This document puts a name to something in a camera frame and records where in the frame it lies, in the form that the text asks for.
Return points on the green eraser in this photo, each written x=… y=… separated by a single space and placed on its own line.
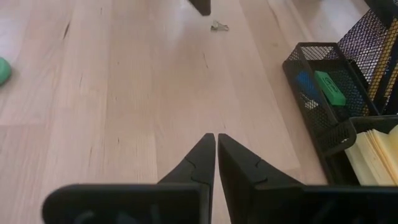
x=331 y=88

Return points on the yellow sticky note pad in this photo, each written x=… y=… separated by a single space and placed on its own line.
x=373 y=158

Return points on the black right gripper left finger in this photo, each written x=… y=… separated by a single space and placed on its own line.
x=180 y=202

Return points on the yellow pencil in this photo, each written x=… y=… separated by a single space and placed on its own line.
x=387 y=62

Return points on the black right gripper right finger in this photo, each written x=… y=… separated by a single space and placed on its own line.
x=264 y=202

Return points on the blue eraser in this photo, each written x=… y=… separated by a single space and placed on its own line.
x=306 y=85

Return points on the black mesh desk organizer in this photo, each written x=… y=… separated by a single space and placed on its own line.
x=311 y=53

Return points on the small silver binder clip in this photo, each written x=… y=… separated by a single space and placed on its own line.
x=219 y=26

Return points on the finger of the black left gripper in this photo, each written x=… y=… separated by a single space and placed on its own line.
x=202 y=7

